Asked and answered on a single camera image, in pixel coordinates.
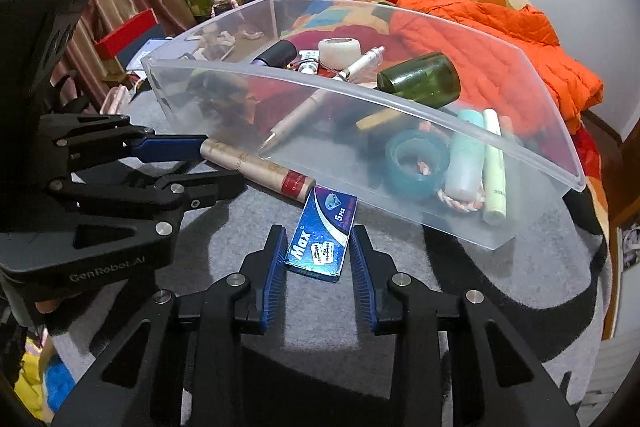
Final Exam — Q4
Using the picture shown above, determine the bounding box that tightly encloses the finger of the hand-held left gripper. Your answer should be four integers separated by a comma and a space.
40, 113, 209, 168
47, 169, 247, 253

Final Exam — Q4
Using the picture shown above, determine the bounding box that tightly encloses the red flat box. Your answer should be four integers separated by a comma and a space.
94, 8, 159, 61

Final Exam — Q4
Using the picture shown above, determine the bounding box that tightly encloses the slim beige pink tube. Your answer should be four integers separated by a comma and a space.
257, 89, 328, 154

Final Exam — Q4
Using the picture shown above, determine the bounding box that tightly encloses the yellow wooden tag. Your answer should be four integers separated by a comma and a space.
356, 113, 402, 131

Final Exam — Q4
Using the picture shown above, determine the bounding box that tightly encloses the clear plastic storage bin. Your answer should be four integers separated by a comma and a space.
141, 0, 587, 250

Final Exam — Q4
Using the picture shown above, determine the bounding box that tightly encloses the blue small cardboard box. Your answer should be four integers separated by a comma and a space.
284, 187, 359, 282

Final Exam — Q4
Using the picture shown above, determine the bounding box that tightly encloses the teal tape roll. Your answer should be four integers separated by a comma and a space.
385, 129, 452, 201

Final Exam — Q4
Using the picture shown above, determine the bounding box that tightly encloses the pale teal tube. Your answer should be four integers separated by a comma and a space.
444, 109, 487, 201

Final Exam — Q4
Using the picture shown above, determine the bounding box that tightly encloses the white tape roll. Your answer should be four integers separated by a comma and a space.
318, 37, 362, 68

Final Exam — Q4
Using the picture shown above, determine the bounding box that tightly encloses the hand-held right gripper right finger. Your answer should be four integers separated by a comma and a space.
350, 224, 581, 427

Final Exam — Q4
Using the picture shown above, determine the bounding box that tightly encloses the white notebook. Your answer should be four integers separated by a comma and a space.
125, 38, 173, 72

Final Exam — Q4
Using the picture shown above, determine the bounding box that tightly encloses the beige tube with red band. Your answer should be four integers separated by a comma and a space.
200, 138, 317, 202

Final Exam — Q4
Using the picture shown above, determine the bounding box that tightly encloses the orange puffer jacket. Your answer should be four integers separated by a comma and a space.
389, 0, 605, 138

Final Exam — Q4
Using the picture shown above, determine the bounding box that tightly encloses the black purple tumbler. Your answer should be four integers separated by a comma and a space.
252, 40, 299, 68

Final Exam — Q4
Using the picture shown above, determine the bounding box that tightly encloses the white pale green tube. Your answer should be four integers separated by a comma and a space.
482, 109, 508, 224

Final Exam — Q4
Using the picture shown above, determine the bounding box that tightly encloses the green glass spray bottle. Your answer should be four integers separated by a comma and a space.
376, 52, 461, 108

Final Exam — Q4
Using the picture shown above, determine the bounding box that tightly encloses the white pink spray pen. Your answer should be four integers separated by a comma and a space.
336, 45, 387, 84

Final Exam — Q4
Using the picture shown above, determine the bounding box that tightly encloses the pink white braided rope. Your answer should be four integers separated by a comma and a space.
414, 161, 487, 214

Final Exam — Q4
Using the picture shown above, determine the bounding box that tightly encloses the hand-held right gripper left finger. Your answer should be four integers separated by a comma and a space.
52, 224, 290, 427

